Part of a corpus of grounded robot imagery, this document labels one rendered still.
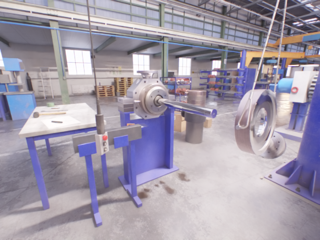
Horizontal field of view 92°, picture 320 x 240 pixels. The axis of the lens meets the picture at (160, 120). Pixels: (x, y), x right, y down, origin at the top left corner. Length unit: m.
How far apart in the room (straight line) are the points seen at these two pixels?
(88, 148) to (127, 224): 0.81
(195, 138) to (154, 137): 1.30
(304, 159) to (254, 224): 1.08
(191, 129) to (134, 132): 1.85
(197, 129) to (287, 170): 1.52
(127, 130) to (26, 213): 1.36
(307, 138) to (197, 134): 1.67
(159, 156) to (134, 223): 0.98
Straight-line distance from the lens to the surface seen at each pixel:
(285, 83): 4.75
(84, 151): 1.50
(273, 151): 1.29
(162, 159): 2.47
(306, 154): 2.59
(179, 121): 3.91
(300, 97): 4.52
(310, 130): 2.52
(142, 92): 1.76
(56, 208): 2.19
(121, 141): 1.56
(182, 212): 1.88
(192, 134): 3.29
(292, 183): 2.71
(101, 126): 0.95
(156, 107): 1.78
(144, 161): 2.29
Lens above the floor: 1.35
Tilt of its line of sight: 16 degrees down
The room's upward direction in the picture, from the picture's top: straight up
